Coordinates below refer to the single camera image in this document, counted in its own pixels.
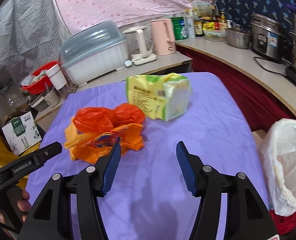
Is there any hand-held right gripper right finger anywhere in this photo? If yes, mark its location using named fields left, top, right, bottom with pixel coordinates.
left=176, top=141, right=279, bottom=240

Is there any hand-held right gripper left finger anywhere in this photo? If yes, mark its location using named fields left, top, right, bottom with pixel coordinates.
left=18, top=142, right=122, bottom=240

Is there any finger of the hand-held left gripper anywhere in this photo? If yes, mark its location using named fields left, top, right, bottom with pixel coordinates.
left=34, top=141, right=63, bottom=167

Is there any orange mesh print wrapper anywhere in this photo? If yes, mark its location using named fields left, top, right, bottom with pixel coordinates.
left=64, top=122, right=145, bottom=162

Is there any white plastic bin liner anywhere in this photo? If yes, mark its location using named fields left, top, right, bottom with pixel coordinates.
left=258, top=118, right=296, bottom=217

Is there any person's left hand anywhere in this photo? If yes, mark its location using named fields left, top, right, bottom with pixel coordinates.
left=0, top=189, right=32, bottom=223

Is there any yellow plastic bag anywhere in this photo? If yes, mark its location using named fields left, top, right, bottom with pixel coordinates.
left=0, top=132, right=29, bottom=187

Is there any white green cardboard box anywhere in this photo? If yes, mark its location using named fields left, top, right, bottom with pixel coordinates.
left=2, top=111, right=42, bottom=155

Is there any purple blanket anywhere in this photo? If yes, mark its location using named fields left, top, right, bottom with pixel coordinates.
left=26, top=72, right=274, bottom=240

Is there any clear glass jar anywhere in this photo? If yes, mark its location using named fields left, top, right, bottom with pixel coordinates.
left=0, top=82, right=31, bottom=113

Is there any red plastic basin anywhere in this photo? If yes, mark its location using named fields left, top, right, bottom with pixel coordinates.
left=22, top=61, right=60, bottom=95

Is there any white tumbler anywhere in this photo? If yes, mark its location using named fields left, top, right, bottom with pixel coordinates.
left=47, top=64, right=68, bottom=90

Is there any yellow green tissue pack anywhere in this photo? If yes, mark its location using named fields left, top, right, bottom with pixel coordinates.
left=125, top=72, right=192, bottom=122

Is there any dark red counter curtain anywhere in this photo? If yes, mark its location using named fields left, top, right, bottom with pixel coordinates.
left=180, top=46, right=296, bottom=133

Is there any white dish box grey lid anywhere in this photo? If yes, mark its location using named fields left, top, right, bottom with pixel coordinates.
left=60, top=21, right=128, bottom=85

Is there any grey plastic tarp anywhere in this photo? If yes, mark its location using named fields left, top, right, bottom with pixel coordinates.
left=0, top=2, right=71, bottom=85

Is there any white glass electric kettle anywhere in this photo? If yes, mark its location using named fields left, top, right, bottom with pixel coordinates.
left=123, top=26, right=158, bottom=68

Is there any pink electric kettle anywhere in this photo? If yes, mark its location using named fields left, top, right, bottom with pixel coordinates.
left=149, top=18, right=176, bottom=55

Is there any clear glass food container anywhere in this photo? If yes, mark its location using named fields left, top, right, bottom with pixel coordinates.
left=203, top=30, right=227, bottom=42

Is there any green tin can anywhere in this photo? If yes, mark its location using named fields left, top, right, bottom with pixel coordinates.
left=171, top=16, right=189, bottom=41

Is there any small steel lidded pot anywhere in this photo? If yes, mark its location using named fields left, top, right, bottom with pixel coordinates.
left=225, top=25, right=252, bottom=50

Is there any white slim bottle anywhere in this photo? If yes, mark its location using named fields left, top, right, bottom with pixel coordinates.
left=184, top=15, right=196, bottom=39

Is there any dark sauce bottle white label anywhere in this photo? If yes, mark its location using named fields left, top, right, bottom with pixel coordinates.
left=193, top=10, right=204, bottom=37

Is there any yellow label jar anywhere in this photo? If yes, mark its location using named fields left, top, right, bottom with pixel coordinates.
left=200, top=17, right=214, bottom=32

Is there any amber condiment bottle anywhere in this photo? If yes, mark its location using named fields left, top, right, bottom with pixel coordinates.
left=219, top=12, right=227, bottom=32

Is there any dark sauce bottle red label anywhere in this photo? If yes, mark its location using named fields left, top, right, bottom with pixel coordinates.
left=211, top=6, right=219, bottom=30

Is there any steel rice cooker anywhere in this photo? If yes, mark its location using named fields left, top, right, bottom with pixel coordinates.
left=250, top=14, right=292, bottom=62

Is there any white green carton box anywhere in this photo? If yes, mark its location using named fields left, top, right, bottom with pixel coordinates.
left=190, top=0, right=213, bottom=18

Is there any pink dotted cloth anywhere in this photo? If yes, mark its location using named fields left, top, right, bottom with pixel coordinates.
left=48, top=0, right=214, bottom=30

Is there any navy floral fabric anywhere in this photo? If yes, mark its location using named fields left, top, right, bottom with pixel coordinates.
left=212, top=0, right=296, bottom=28

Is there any black power cable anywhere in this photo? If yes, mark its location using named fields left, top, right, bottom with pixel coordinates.
left=254, top=56, right=292, bottom=77

